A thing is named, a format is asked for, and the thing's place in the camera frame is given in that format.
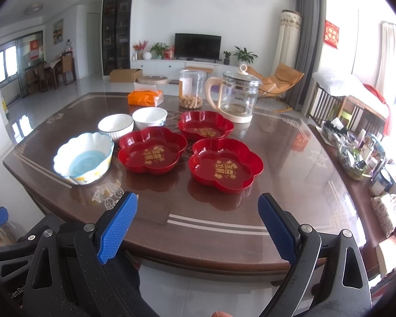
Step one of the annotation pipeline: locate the basket of small bottles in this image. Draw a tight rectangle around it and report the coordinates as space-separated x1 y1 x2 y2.
338 132 386 181

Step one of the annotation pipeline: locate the glass kettle cream handle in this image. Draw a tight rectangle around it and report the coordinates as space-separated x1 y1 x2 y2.
204 64 261 124

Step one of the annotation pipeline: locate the scalloped white blue bowl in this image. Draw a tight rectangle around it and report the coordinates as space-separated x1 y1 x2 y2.
53 132 115 185

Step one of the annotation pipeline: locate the white tv cabinet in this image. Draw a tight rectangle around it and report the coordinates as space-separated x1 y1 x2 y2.
130 59 239 80

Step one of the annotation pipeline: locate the dark tall display cabinet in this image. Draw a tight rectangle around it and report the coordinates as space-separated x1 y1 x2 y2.
101 0 132 76

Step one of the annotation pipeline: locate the clear plastic snack jar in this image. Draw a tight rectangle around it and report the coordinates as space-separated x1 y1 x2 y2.
179 69 207 110

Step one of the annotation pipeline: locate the green potted plant right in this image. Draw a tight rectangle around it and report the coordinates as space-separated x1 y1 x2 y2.
233 46 258 64

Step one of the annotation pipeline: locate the orange rocking lounge chair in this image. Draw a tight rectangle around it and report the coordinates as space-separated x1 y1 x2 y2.
246 63 304 113

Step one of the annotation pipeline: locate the orange tissue pack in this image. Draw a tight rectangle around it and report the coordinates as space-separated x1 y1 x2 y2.
128 83 164 107

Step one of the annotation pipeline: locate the wooden dining chair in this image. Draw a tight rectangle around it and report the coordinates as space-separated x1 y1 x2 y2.
54 51 76 85

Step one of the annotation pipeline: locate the white blue floral bowl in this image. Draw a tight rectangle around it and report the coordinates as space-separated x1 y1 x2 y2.
132 107 168 130

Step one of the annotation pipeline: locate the black flat television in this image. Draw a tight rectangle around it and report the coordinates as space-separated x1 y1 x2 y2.
175 33 222 61

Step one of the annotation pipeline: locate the red flower plate back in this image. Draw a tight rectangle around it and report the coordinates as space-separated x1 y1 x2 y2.
178 111 234 142

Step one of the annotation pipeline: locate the white ribbed black-rimmed bowl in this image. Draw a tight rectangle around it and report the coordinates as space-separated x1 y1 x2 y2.
98 114 134 143

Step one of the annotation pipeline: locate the cardboard box on floor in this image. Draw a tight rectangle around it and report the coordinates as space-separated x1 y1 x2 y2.
109 69 143 83

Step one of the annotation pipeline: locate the red flower plate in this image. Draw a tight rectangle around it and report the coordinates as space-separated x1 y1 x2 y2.
178 111 234 142
189 138 264 194
118 127 188 175

